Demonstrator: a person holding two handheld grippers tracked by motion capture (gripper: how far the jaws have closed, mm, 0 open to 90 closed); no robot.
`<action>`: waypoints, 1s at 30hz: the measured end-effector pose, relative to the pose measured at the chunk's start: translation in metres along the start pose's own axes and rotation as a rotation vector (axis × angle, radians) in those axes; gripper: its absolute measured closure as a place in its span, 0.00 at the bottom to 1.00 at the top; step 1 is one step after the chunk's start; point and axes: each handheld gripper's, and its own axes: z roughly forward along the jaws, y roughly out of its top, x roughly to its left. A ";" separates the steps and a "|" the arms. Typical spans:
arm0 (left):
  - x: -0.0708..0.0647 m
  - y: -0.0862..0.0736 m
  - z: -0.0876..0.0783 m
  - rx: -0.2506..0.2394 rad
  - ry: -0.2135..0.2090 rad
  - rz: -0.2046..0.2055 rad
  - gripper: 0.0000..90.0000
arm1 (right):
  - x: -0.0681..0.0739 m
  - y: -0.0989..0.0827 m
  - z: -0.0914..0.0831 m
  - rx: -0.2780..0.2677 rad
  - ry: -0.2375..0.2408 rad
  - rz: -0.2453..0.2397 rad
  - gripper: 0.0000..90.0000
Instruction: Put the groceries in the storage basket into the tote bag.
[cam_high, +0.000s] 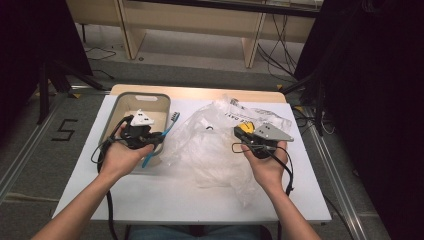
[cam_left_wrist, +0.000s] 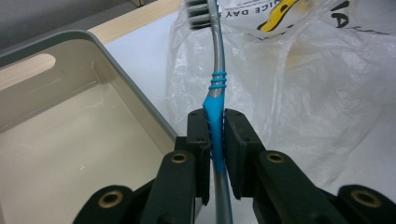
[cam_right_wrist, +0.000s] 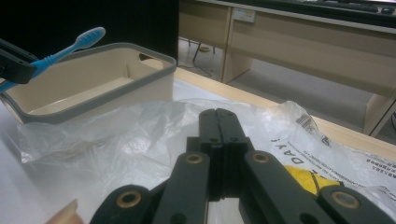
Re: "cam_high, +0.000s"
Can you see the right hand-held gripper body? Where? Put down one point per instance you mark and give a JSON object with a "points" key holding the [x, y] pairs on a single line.
{"points": [[263, 145]]}

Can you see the blue toothbrush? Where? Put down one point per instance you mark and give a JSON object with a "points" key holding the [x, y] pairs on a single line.
{"points": [[170, 125]]}

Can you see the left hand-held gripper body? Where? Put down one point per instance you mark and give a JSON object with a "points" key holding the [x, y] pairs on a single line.
{"points": [[136, 135]]}

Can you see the clear plastic bag yellow smiley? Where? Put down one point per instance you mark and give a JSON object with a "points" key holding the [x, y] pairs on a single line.
{"points": [[213, 156]]}

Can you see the light wooden background desk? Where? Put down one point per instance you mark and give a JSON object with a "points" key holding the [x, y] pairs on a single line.
{"points": [[186, 20]]}

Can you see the person's left hand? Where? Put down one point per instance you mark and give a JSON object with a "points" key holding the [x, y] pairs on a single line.
{"points": [[120, 161]]}

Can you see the beige bin with grey rim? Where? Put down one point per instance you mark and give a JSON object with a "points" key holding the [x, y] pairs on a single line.
{"points": [[150, 103]]}

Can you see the light wooden table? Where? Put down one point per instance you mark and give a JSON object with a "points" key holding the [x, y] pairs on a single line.
{"points": [[200, 90]]}

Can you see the person's right hand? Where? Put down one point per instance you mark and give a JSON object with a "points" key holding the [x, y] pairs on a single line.
{"points": [[270, 170]]}

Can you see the metal floor rail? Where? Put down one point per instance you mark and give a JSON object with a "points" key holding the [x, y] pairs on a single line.
{"points": [[340, 200], [30, 150]]}

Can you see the black curtain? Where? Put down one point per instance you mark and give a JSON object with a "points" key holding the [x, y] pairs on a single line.
{"points": [[376, 100], [30, 50]]}

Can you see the white board table cover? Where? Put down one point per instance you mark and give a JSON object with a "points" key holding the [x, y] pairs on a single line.
{"points": [[186, 200]]}

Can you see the black metal stand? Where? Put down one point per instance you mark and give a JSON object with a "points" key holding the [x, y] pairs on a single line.
{"points": [[43, 90], [319, 100]]}

